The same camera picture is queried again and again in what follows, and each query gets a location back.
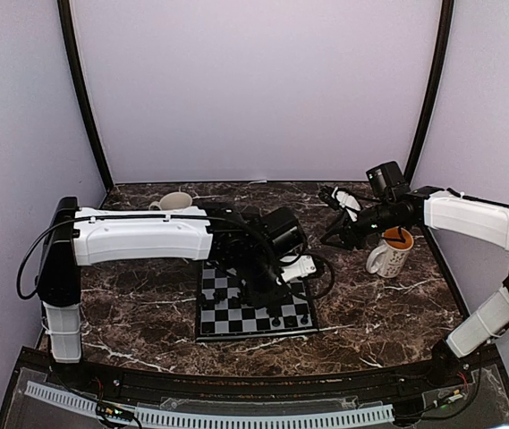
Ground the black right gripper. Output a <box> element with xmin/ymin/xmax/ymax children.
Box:
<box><xmin>321</xmin><ymin>198</ymin><xmax>398</xmax><ymax>250</ymax></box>

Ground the pile of black chess pieces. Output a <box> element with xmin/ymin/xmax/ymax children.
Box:
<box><xmin>197</xmin><ymin>283</ymin><xmax>242</xmax><ymax>310</ymax></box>

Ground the black grey chess board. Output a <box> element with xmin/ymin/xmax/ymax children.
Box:
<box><xmin>195</xmin><ymin>262</ymin><xmax>318</xmax><ymax>342</ymax></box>

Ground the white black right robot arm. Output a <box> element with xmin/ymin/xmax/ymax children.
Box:
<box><xmin>318</xmin><ymin>161</ymin><xmax>509</xmax><ymax>388</ymax></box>

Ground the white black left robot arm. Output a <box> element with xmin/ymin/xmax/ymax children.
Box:
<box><xmin>18</xmin><ymin>197</ymin><xmax>317</xmax><ymax>390</ymax></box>

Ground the white mug orange interior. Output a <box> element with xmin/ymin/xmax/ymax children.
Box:
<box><xmin>366</xmin><ymin>227</ymin><xmax>414</xmax><ymax>278</ymax></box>

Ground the cream floral mug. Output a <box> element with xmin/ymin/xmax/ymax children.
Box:
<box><xmin>148</xmin><ymin>191</ymin><xmax>193</xmax><ymax>211</ymax></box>

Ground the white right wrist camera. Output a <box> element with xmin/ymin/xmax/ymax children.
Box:
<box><xmin>318</xmin><ymin>186</ymin><xmax>361</xmax><ymax>222</ymax></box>

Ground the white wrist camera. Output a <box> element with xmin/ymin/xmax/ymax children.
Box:
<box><xmin>318</xmin><ymin>186</ymin><xmax>361</xmax><ymax>222</ymax></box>
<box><xmin>280</xmin><ymin>255</ymin><xmax>317</xmax><ymax>282</ymax></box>

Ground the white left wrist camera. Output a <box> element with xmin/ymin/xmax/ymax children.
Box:
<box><xmin>280</xmin><ymin>255</ymin><xmax>317</xmax><ymax>282</ymax></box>

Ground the black front rail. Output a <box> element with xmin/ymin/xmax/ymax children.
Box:
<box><xmin>73</xmin><ymin>362</ymin><xmax>434</xmax><ymax>400</ymax></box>

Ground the black left frame post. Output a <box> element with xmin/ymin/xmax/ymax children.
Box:
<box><xmin>56</xmin><ymin>0</ymin><xmax>115</xmax><ymax>192</ymax></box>

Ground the black frame post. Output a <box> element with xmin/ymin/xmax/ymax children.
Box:
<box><xmin>404</xmin><ymin>0</ymin><xmax>455</xmax><ymax>182</ymax></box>
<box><xmin>56</xmin><ymin>0</ymin><xmax>115</xmax><ymax>192</ymax></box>

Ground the black right frame post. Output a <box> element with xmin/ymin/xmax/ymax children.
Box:
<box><xmin>404</xmin><ymin>0</ymin><xmax>455</xmax><ymax>182</ymax></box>

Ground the white slotted cable duct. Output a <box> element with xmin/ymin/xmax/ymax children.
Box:
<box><xmin>24</xmin><ymin>381</ymin><xmax>394</xmax><ymax>428</ymax></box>

